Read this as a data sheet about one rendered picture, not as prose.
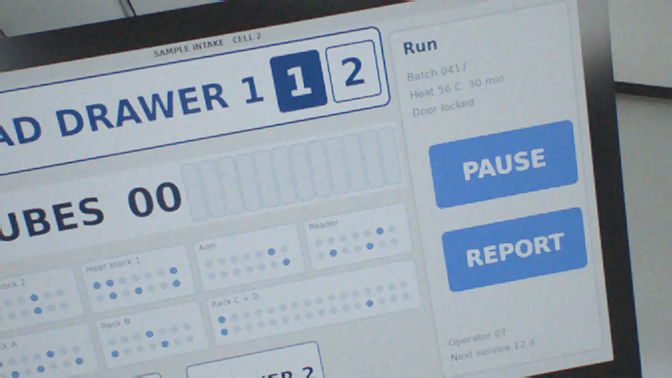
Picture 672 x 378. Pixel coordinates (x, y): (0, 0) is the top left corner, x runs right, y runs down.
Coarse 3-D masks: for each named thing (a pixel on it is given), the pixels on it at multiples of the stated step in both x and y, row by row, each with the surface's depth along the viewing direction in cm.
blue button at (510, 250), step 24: (528, 216) 25; (552, 216) 25; (576, 216) 25; (456, 240) 25; (480, 240) 25; (504, 240) 25; (528, 240) 26; (552, 240) 26; (576, 240) 26; (456, 264) 25; (480, 264) 26; (504, 264) 26; (528, 264) 26; (552, 264) 26; (576, 264) 26; (456, 288) 26
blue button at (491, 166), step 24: (432, 144) 25; (456, 144) 25; (480, 144) 25; (504, 144) 25; (528, 144) 25; (552, 144) 25; (432, 168) 25; (456, 168) 25; (480, 168) 25; (504, 168) 25; (528, 168) 25; (552, 168) 25; (576, 168) 25; (456, 192) 25; (480, 192) 25; (504, 192) 25; (528, 192) 25
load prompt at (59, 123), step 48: (288, 48) 23; (336, 48) 24; (0, 96) 23; (48, 96) 23; (96, 96) 23; (144, 96) 23; (192, 96) 24; (240, 96) 24; (288, 96) 24; (336, 96) 24; (384, 96) 24; (0, 144) 23; (48, 144) 23; (96, 144) 24; (144, 144) 24
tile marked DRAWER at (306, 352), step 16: (256, 352) 26; (272, 352) 26; (288, 352) 26; (304, 352) 26; (320, 352) 26; (192, 368) 25; (208, 368) 26; (224, 368) 26; (240, 368) 26; (256, 368) 26; (272, 368) 26; (288, 368) 26; (304, 368) 26; (320, 368) 26
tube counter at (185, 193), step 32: (384, 128) 24; (192, 160) 24; (224, 160) 24; (256, 160) 24; (288, 160) 24; (320, 160) 24; (352, 160) 24; (384, 160) 24; (128, 192) 24; (160, 192) 24; (192, 192) 24; (224, 192) 24; (256, 192) 24; (288, 192) 24; (320, 192) 25; (352, 192) 25; (160, 224) 24; (192, 224) 24
